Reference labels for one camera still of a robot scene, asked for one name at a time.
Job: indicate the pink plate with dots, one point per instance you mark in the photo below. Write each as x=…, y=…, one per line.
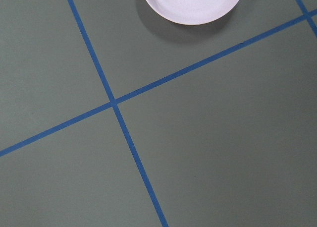
x=192, y=12

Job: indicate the brown paper table cover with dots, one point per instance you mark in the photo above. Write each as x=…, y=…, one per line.
x=112, y=116

